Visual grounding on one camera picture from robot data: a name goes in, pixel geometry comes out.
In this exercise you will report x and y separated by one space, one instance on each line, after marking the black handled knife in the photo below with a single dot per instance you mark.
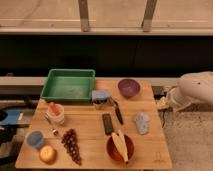
117 111

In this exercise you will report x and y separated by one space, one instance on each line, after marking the purple bowl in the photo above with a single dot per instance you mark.
128 87

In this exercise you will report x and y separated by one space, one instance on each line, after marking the dark red grape bunch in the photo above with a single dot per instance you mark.
70 142

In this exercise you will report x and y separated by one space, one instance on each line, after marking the small metal utensil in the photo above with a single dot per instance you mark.
53 129

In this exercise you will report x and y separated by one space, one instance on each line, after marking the yellow apple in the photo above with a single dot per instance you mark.
47 154

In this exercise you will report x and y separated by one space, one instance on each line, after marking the green plastic tray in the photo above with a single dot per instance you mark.
69 85

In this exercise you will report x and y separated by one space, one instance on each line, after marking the yellow banana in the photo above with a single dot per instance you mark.
120 144

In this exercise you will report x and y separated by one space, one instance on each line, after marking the blue plastic cup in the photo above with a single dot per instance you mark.
35 139

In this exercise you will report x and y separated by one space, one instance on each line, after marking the blue object at left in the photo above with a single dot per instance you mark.
16 117

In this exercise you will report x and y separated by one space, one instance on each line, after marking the black rectangular remote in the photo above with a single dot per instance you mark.
108 126

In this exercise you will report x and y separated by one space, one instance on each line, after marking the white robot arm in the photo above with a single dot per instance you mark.
191 88

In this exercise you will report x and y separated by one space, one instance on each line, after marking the red brown bowl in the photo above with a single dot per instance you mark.
113 152

